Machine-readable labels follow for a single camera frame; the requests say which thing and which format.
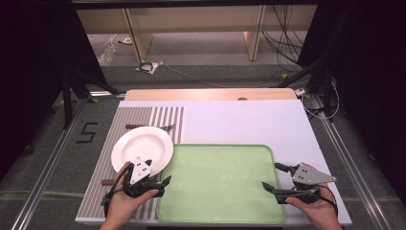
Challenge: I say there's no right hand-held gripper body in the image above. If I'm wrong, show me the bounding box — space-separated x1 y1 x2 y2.
273 162 338 205

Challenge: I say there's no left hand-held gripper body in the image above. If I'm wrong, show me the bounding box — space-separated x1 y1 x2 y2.
123 155 166 198

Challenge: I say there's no white plate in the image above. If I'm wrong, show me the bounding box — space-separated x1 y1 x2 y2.
110 126 175 178

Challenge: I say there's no person's right hand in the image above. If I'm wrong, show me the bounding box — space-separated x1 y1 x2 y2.
284 184 344 230

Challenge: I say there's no person's left hand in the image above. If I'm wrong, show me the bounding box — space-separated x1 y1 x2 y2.
100 188 159 230

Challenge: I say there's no grey striped placemat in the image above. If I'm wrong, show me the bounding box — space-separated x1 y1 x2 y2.
76 105 186 221

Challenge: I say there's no green tray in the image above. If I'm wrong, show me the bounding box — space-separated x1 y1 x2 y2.
155 143 287 225

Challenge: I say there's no white table board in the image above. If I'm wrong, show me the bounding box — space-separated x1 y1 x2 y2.
75 99 352 227

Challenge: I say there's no wooden table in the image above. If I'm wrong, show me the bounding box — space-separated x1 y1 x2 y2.
124 87 298 102

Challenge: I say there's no black metal stand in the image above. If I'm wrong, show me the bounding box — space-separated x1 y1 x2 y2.
60 67 127 129
277 56 337 119

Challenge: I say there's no clear plastic bag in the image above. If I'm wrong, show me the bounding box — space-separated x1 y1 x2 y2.
97 34 129 67

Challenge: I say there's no dark curtain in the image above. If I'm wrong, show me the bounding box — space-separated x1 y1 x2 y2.
297 0 406 205
0 0 109 181

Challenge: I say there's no light wooden bench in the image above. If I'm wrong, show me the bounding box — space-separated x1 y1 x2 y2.
76 4 319 64

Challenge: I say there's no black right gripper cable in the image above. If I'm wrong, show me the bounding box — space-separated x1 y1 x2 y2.
319 185 340 219

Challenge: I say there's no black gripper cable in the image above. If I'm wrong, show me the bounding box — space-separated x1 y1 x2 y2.
101 166 130 219
319 185 340 219

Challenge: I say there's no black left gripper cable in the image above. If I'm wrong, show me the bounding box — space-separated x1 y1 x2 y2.
101 166 130 219

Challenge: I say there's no wooden handled fork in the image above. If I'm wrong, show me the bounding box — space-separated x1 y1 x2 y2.
124 123 176 132

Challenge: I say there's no metal floor rail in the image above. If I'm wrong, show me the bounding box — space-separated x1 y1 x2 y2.
309 95 395 230
10 98 85 230

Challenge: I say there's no white cable loop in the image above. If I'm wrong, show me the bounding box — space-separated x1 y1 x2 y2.
301 79 341 122

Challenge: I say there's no white floor cable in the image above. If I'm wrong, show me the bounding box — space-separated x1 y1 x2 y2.
148 47 280 89

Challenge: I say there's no packet with black cable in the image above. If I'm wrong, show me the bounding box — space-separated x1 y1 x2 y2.
135 60 160 75

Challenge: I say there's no bundle of black cables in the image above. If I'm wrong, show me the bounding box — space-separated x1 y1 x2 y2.
260 4 308 73

